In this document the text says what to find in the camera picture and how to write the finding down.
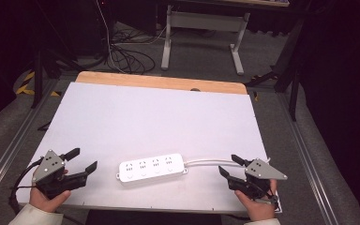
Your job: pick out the black tripod stand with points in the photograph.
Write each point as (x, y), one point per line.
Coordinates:
(39, 68)

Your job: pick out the person's right hand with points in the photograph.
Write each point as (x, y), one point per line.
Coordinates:
(261, 210)

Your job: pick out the black metal stand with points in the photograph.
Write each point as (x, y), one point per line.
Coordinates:
(289, 78)

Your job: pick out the yellow black floor tape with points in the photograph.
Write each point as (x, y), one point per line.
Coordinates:
(26, 86)

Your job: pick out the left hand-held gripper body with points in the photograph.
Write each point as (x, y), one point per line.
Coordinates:
(48, 165)

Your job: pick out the white board sheet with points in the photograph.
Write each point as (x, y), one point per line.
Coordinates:
(156, 122)

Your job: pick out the aluminium rail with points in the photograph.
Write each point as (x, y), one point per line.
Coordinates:
(307, 162)
(15, 137)

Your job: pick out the white power strip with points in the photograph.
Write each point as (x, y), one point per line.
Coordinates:
(151, 167)

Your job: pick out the person's left hand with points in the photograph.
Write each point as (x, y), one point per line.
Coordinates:
(45, 202)

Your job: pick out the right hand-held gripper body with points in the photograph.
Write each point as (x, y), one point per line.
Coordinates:
(261, 172)

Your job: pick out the white metal desk frame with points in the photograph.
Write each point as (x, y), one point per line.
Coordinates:
(204, 22)

